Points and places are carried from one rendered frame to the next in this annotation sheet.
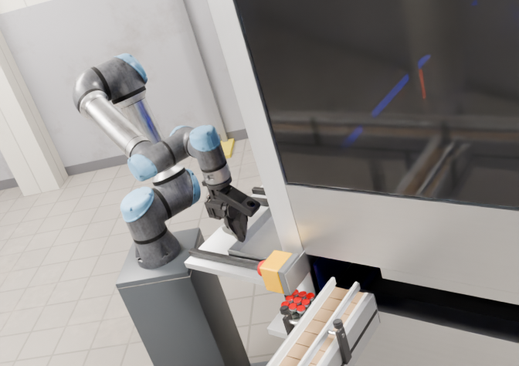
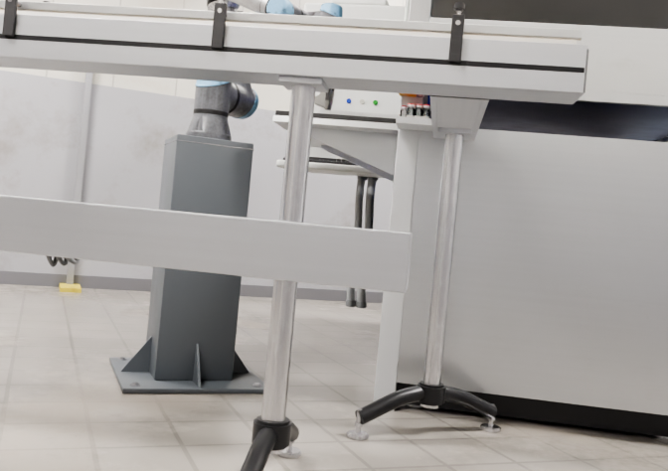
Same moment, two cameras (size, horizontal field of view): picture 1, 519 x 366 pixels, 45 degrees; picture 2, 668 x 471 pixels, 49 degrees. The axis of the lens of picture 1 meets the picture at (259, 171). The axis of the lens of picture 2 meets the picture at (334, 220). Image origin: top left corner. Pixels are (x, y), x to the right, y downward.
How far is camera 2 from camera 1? 2.00 m
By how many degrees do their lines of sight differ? 42
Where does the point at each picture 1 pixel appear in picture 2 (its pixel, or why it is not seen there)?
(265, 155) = not seen: outside the picture
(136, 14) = (29, 111)
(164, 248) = (225, 128)
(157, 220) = (230, 98)
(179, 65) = (53, 181)
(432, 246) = not seen: hidden behind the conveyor
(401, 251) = not seen: hidden behind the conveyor
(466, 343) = (544, 146)
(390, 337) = (479, 154)
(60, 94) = not seen: outside the picture
